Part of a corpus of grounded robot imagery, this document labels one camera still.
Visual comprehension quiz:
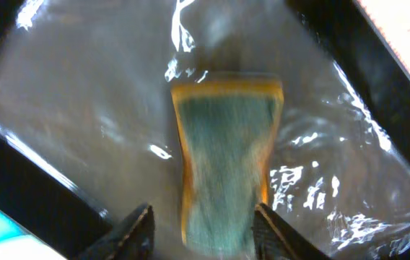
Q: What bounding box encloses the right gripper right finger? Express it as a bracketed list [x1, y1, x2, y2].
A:
[253, 203, 331, 260]

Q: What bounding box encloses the green yellow sponge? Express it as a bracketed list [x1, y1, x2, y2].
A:
[171, 77, 284, 257]

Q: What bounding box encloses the teal plastic tray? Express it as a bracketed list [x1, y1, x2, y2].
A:
[0, 211, 64, 260]

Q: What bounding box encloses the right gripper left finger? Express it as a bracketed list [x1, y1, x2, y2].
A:
[75, 204, 154, 260]

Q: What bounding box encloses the black water tray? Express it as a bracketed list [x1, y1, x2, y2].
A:
[0, 1, 410, 259]

